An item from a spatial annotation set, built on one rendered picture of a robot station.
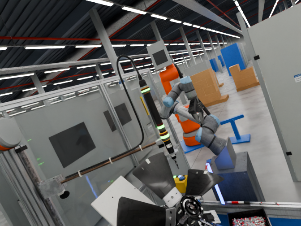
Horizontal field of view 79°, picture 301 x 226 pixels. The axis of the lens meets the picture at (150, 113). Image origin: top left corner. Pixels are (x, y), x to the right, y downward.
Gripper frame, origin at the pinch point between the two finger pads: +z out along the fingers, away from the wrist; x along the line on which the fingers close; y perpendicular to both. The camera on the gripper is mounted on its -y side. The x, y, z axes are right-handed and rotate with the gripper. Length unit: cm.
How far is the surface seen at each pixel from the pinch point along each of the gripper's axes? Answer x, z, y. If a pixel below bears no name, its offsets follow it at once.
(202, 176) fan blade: -0.9, 24.0, -30.7
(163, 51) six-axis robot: 145, -107, 299
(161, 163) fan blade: 12.4, 4.4, -45.8
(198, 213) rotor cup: -7, 24, -60
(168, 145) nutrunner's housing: -1, -8, -52
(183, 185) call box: 22.7, 38.5, -19.5
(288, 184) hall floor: -29, 143, 122
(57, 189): 46, -10, -87
